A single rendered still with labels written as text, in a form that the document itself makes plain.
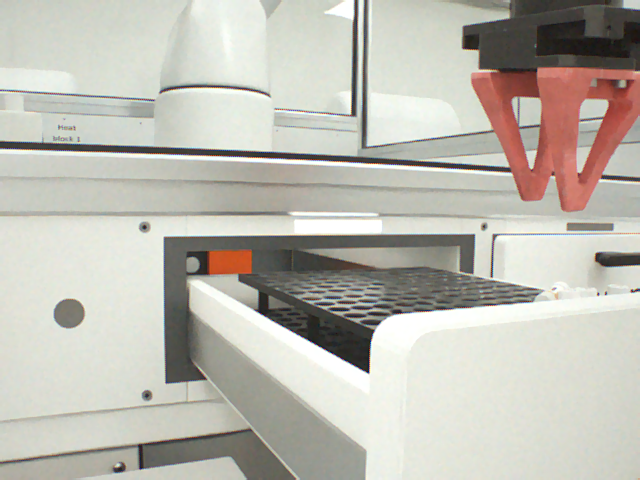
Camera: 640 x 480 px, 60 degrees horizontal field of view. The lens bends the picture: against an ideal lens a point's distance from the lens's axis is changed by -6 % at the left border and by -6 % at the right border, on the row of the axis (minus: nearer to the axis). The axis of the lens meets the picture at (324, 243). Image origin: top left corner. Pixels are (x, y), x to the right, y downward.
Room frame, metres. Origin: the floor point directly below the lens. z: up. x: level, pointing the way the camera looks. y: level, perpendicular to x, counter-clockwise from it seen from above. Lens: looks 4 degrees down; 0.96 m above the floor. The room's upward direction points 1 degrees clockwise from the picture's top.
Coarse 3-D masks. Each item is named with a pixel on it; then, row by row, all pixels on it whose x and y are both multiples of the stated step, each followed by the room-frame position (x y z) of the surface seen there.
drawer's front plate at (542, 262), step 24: (504, 240) 0.55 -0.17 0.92; (528, 240) 0.56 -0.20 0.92; (552, 240) 0.58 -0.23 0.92; (576, 240) 0.59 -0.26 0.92; (600, 240) 0.61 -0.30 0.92; (624, 240) 0.63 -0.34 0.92; (504, 264) 0.55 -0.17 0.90; (528, 264) 0.56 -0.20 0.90; (552, 264) 0.58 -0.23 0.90; (576, 264) 0.59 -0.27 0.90; (600, 288) 0.61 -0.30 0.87
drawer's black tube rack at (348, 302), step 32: (256, 288) 0.41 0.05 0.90; (288, 288) 0.39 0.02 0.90; (320, 288) 0.39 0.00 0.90; (352, 288) 0.39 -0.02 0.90; (384, 288) 0.39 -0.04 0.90; (416, 288) 0.39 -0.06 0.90; (448, 288) 0.40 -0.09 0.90; (480, 288) 0.41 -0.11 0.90; (512, 288) 0.40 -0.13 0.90; (288, 320) 0.43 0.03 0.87; (320, 320) 0.42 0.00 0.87; (352, 320) 0.28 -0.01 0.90; (352, 352) 0.34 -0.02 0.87
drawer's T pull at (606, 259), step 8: (600, 256) 0.57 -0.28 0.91; (608, 256) 0.56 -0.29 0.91; (616, 256) 0.57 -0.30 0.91; (624, 256) 0.57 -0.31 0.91; (632, 256) 0.58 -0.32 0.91; (600, 264) 0.57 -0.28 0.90; (608, 264) 0.56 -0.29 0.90; (616, 264) 0.57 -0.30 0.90; (624, 264) 0.57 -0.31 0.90; (632, 264) 0.58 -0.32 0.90
